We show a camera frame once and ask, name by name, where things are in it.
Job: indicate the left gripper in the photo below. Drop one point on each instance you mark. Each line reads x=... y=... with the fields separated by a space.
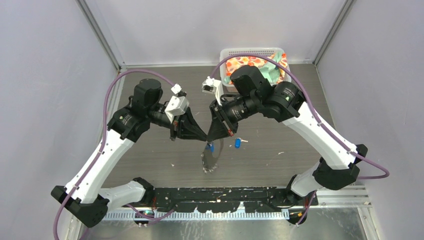
x=185 y=127

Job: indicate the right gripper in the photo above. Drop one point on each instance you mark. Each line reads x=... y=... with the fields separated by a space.
x=219 y=129

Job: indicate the large metal keyring disc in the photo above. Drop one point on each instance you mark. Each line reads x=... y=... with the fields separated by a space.
x=210 y=159

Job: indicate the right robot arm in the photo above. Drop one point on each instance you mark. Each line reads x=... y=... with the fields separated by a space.
x=287 y=104

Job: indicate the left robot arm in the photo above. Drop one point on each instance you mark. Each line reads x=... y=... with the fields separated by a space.
x=84 y=196

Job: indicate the floral patterned cloth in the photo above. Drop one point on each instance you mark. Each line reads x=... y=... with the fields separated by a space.
x=269 y=70

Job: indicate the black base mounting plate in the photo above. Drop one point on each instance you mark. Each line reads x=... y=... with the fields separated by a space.
x=265 y=199

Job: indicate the white plastic basket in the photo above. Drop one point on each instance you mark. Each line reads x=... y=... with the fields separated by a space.
x=274 y=53

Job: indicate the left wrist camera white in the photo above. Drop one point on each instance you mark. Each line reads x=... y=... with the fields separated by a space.
x=177 y=105

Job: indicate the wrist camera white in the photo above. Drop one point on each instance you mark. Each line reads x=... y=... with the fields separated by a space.
x=214 y=87
x=177 y=105

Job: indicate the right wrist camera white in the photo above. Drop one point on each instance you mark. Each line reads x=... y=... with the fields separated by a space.
x=214 y=87

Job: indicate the aluminium frame rail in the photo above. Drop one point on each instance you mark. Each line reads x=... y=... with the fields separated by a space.
x=215 y=215

